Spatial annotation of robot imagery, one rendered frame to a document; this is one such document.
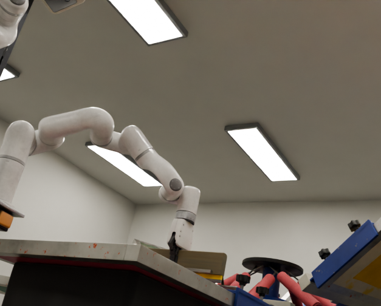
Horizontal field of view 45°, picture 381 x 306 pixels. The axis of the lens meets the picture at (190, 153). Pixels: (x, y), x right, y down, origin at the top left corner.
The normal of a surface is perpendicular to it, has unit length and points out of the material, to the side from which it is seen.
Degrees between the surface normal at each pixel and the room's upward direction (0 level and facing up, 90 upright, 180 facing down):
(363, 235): 90
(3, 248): 90
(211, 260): 90
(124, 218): 90
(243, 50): 180
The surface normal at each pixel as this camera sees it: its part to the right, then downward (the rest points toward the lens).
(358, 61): -0.18, 0.89
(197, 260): -0.50, -0.46
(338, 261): -0.85, -0.36
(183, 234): 0.79, -0.09
